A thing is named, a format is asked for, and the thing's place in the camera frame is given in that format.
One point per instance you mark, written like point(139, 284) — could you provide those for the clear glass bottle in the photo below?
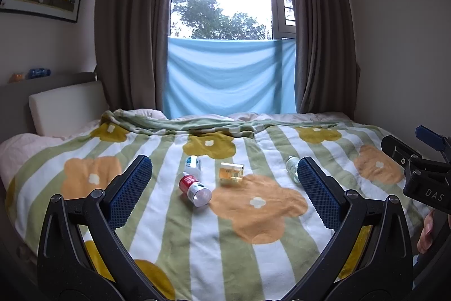
point(292, 168)

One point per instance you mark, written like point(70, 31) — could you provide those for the floral striped blanket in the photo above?
point(225, 234)

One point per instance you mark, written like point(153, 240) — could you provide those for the amber perfume bottle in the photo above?
point(231, 172)

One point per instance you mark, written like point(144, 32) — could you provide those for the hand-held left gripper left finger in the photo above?
point(130, 191)

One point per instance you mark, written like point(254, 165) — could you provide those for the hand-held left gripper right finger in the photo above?
point(319, 195)

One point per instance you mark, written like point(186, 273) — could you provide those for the blue plastic bottle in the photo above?
point(38, 72)

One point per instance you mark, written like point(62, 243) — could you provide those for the person's right hand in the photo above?
point(425, 234)

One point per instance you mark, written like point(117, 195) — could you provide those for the brown curtain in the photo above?
point(319, 26)
point(132, 22)

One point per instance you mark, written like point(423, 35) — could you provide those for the orange small object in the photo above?
point(18, 76)

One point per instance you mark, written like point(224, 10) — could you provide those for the white plastic bottle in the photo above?
point(193, 166)

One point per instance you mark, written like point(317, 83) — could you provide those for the grey headboard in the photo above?
point(53, 80)

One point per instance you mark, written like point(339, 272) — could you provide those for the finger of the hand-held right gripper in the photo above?
point(430, 138)
point(400, 149)

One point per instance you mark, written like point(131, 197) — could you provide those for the white pillow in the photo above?
point(67, 109)

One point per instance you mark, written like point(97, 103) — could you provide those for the light blue cloth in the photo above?
point(229, 77)

